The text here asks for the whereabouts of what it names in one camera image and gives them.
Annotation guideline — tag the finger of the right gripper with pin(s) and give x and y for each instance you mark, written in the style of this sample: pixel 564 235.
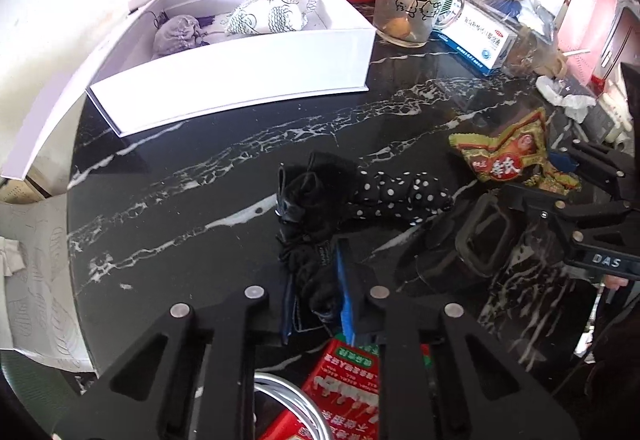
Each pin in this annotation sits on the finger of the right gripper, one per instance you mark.
pixel 606 168
pixel 534 202

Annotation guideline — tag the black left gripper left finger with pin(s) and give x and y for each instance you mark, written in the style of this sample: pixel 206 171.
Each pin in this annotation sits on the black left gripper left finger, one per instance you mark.
pixel 190 375

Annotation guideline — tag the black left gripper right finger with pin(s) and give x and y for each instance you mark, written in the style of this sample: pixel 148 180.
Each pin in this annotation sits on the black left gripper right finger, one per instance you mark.
pixel 441 375

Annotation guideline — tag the black polka dot hair bow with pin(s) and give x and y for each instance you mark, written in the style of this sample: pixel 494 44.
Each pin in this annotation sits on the black polka dot hair bow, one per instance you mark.
pixel 329 196

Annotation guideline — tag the red green snack packet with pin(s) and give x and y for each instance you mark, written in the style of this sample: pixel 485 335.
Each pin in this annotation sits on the red green snack packet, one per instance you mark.
pixel 519 153

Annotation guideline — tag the crumpled white tissue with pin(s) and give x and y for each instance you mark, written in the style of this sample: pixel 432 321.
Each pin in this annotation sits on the crumpled white tissue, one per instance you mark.
pixel 573 98

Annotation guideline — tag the black belt buckle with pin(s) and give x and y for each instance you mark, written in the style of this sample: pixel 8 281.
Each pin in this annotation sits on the black belt buckle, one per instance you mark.
pixel 485 239

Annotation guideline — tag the red hook package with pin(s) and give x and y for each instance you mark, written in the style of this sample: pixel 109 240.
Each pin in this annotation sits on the red hook package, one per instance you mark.
pixel 344 386

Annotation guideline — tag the leaf pattern cloth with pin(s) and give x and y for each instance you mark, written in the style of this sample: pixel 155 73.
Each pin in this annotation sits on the leaf pattern cloth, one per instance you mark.
pixel 38 313

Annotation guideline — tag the pink paper bag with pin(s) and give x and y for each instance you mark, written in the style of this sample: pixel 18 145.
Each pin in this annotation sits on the pink paper bag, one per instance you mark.
pixel 586 26

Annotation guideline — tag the blue white medicine box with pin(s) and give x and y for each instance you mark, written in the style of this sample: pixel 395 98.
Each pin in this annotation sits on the blue white medicine box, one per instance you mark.
pixel 479 39

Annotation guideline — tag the glass mug with cartoon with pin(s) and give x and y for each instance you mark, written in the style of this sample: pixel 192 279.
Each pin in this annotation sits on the glass mug with cartoon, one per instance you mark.
pixel 409 24

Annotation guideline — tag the white patterned sachet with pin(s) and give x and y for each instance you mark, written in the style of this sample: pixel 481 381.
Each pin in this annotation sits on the white patterned sachet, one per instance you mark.
pixel 257 17

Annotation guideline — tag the white open gift box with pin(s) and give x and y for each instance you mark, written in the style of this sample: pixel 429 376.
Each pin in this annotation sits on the white open gift box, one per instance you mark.
pixel 135 92

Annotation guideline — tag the grey drawstring pouch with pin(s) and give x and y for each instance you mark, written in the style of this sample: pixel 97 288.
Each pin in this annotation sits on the grey drawstring pouch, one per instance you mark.
pixel 178 34

